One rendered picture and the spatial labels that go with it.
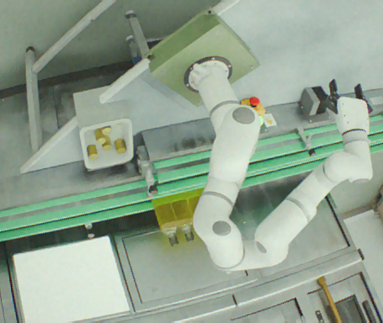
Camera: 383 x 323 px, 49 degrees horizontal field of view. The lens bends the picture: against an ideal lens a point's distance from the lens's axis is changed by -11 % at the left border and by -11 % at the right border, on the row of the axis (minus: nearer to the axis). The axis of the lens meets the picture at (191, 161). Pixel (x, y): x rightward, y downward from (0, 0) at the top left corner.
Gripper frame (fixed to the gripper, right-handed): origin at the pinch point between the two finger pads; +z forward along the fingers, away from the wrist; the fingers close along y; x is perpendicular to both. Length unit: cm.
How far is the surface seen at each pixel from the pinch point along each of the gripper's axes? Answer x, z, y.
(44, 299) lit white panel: 72, -57, 86
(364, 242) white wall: 356, 4, -253
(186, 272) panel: 68, -45, 33
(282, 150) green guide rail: 48.1, -2.7, 0.5
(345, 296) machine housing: 59, -59, -30
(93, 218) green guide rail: 69, -25, 67
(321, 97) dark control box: 41.6, 18.2, -16.8
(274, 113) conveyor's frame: 51, 13, 1
